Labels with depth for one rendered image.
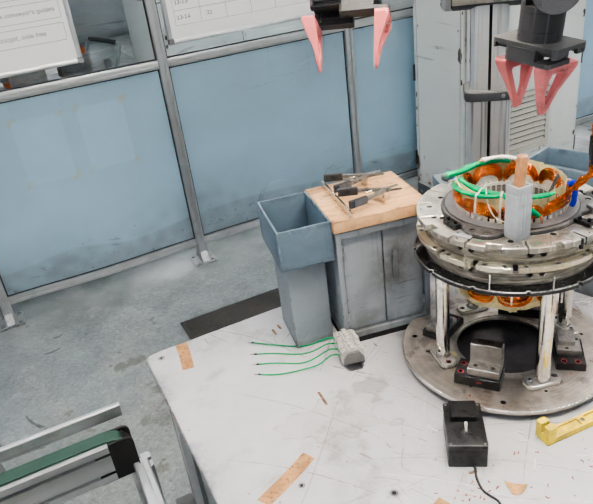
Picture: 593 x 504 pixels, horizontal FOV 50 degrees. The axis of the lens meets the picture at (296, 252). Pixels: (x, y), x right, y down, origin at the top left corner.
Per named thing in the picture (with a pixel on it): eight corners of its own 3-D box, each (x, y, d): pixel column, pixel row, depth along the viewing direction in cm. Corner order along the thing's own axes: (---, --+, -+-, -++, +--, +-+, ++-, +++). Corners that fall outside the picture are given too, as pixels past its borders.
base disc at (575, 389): (480, 446, 102) (480, 442, 102) (369, 326, 135) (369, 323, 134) (664, 369, 113) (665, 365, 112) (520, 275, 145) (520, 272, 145)
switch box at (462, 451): (448, 467, 101) (448, 441, 98) (442, 423, 109) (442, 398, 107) (488, 467, 100) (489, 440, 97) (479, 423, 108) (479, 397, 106)
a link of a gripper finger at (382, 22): (389, 58, 89) (388, -8, 89) (339, 63, 90) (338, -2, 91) (392, 73, 96) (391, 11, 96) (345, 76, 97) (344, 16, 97)
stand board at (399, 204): (334, 235, 119) (332, 223, 118) (305, 199, 136) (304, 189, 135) (430, 212, 123) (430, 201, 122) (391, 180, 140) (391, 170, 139)
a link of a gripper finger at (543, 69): (538, 125, 85) (549, 54, 80) (496, 111, 90) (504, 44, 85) (570, 112, 88) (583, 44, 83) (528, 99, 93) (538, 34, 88)
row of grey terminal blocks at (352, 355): (367, 367, 125) (366, 350, 123) (344, 372, 124) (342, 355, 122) (354, 339, 133) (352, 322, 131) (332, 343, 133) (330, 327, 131)
